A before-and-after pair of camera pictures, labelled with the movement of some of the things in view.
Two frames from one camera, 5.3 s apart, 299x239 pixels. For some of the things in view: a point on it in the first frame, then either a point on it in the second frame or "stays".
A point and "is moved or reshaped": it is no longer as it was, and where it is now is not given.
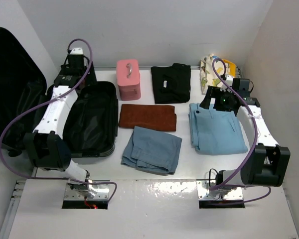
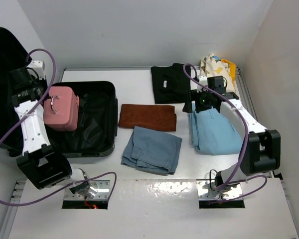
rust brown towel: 155,117 stays
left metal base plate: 71,194 stays
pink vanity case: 128,78 is moved or reshaped
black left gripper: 91,78 → 42,82
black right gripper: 214,92 → 194,95
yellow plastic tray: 232,67 stays
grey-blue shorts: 152,150 stays
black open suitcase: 19,93 stays
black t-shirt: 171,84 stays
